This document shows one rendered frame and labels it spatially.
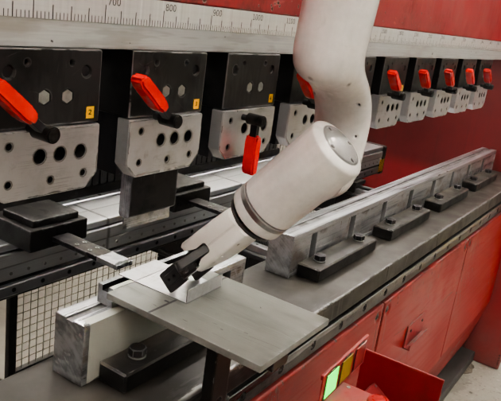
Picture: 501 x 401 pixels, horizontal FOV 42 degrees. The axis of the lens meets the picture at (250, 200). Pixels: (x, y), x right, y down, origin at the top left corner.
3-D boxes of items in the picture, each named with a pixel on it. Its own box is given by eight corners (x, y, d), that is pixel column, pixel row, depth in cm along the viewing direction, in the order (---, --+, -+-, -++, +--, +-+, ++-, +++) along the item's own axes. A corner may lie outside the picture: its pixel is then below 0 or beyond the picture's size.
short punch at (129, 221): (127, 231, 93) (132, 168, 90) (117, 227, 94) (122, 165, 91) (172, 219, 101) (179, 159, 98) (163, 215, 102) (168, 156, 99)
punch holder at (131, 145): (125, 179, 84) (135, 50, 79) (79, 164, 88) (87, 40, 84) (197, 165, 96) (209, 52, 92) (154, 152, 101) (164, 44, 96)
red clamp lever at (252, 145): (253, 177, 103) (261, 116, 100) (232, 171, 105) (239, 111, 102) (259, 175, 104) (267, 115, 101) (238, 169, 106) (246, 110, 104)
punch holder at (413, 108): (405, 123, 165) (418, 57, 161) (374, 116, 170) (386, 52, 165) (425, 119, 178) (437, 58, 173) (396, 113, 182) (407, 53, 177)
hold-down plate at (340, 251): (317, 283, 136) (320, 270, 135) (295, 275, 139) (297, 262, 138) (374, 250, 160) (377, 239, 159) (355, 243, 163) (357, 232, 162)
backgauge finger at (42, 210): (95, 285, 97) (97, 254, 95) (-13, 234, 110) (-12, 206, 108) (149, 265, 106) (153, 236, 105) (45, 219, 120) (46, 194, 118)
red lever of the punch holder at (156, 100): (150, 72, 77) (184, 120, 85) (125, 67, 79) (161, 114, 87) (142, 84, 76) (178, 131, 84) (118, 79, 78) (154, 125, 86)
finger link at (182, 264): (227, 231, 89) (211, 247, 93) (182, 255, 84) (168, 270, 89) (231, 238, 89) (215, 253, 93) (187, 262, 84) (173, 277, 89)
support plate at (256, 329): (259, 373, 78) (261, 366, 78) (106, 298, 92) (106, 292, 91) (328, 325, 93) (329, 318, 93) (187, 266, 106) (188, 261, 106)
